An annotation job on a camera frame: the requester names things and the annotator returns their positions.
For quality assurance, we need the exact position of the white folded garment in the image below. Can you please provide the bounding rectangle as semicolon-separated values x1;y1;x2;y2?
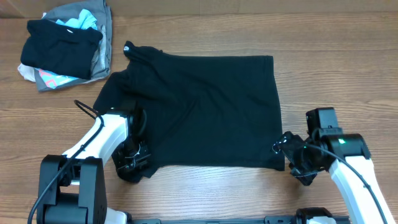
17;63;35;83

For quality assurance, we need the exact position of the folded grey shirt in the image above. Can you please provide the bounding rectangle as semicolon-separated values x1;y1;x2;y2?
35;1;113;91

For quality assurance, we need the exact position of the blue garment with red print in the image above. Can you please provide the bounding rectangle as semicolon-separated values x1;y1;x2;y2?
36;68;77;89

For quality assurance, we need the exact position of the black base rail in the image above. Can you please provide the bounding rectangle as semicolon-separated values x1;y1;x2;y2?
127;215;296;224

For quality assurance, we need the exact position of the light blue garment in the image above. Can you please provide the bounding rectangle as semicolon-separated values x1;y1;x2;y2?
55;9;98;30

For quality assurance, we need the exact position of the folded black shirt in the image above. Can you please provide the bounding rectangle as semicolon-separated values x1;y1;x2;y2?
21;19;93;78

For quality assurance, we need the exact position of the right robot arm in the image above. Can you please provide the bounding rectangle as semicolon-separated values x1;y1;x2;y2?
272;108;394;223

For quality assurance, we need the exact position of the black t-shirt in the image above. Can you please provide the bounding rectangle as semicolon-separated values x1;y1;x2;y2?
93;42;285;182

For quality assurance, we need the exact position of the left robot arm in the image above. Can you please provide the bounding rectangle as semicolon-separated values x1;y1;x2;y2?
27;100;150;224

